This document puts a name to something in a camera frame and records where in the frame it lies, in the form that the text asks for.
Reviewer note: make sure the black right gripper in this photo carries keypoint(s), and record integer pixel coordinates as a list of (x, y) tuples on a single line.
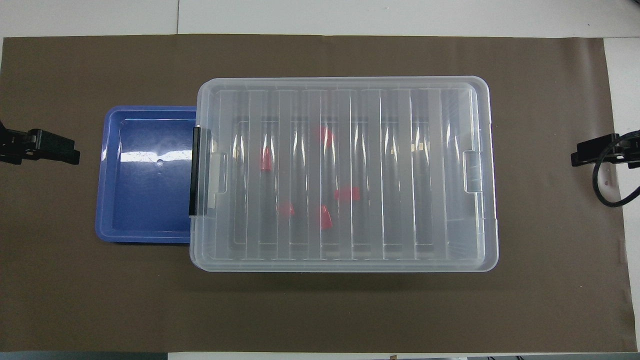
[(612, 147)]

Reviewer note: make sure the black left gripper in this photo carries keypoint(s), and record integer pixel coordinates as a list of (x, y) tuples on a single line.
[(45, 140)]

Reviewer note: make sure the red toy block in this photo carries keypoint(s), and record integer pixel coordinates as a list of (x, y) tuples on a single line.
[(286, 209), (347, 194), (324, 135), (266, 160), (326, 218)]

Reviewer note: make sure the clear ribbed plastic lid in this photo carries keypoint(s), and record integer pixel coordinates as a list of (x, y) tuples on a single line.
[(380, 165)]

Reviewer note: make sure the blue plastic tray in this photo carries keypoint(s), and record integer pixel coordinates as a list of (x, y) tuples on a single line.
[(145, 200)]

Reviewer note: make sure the black box latch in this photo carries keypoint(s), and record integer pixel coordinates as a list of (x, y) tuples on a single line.
[(195, 170)]

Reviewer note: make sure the clear plastic storage box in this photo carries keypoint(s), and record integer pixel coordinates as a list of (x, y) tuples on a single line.
[(194, 250)]

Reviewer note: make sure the brown paper table mat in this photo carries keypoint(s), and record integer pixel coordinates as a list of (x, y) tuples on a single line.
[(320, 310)]

